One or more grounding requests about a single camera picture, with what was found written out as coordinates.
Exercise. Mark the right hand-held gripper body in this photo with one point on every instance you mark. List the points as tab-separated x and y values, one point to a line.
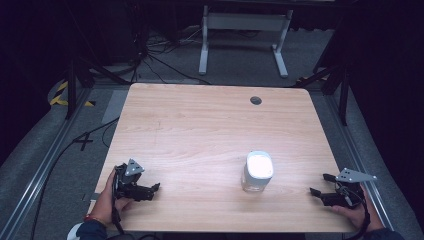
346	195

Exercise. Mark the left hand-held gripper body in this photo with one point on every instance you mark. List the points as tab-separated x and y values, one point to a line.
128	186

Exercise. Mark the person's right hand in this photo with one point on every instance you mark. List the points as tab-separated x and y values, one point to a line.
361	215

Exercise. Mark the person's left hand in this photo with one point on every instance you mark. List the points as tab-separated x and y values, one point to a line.
105	203

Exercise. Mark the white lidded container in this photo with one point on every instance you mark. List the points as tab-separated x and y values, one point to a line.
257	171

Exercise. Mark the black tripod stand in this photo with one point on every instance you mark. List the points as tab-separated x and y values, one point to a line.
70	90
343	93

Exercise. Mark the grey table grommet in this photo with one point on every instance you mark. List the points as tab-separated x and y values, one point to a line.
255	100

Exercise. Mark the yellow black floor tape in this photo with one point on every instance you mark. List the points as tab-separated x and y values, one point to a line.
60	98

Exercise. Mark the white metal stand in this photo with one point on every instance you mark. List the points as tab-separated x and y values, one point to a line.
245	21

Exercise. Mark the aluminium floor rail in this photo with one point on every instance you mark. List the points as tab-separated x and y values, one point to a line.
40	173
358	156

